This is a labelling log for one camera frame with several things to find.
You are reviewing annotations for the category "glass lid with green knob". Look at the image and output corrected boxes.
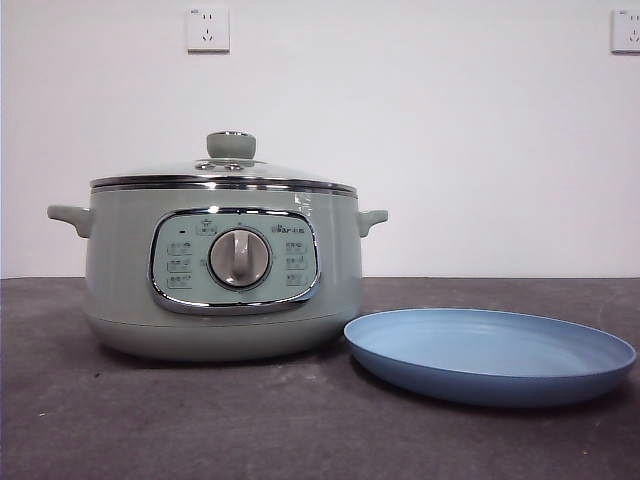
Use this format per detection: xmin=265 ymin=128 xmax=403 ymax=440
xmin=90 ymin=130 xmax=359 ymax=191

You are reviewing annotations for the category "blue round plate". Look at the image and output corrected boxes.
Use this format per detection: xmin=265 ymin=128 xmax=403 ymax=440
xmin=342 ymin=308 xmax=638 ymax=409

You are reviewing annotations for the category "pale green electric steamer pot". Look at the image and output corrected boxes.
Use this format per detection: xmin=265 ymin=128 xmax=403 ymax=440
xmin=47 ymin=185 xmax=389 ymax=364

